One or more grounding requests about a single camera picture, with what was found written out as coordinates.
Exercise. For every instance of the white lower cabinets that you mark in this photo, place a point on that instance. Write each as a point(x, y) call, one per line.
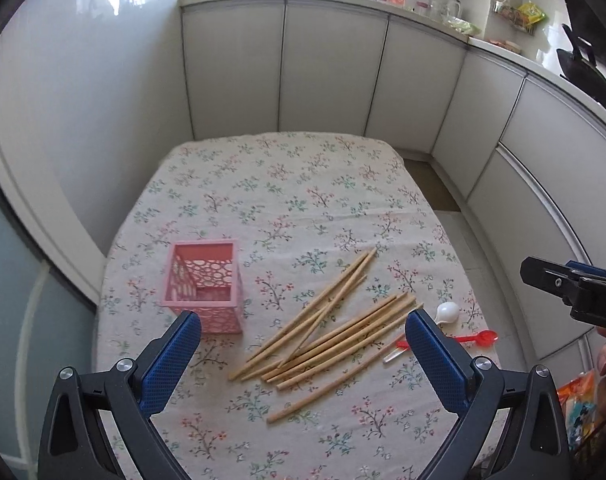
point(521, 150)

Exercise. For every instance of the white plastic spoon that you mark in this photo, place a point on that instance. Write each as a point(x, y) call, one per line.
point(447, 313)

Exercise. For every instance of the red plastic spoon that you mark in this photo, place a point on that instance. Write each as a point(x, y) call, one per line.
point(483, 339)

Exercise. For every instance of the glass jar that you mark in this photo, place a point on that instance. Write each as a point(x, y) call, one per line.
point(453, 10)

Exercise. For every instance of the yellow snack packet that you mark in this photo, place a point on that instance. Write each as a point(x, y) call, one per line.
point(529, 14)

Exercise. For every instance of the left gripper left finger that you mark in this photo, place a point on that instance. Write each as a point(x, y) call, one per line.
point(74, 443)

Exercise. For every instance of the pink perforated utensil holder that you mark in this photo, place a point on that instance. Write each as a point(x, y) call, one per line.
point(203, 277)

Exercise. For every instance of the black wok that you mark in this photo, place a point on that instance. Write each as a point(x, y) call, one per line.
point(579, 67)

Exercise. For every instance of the orange snack bag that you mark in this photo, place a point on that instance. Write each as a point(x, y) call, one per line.
point(578, 402)

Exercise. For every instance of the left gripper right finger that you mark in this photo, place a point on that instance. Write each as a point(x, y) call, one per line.
point(533, 442)

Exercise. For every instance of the floral tablecloth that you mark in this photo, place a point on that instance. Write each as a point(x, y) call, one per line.
point(302, 207)

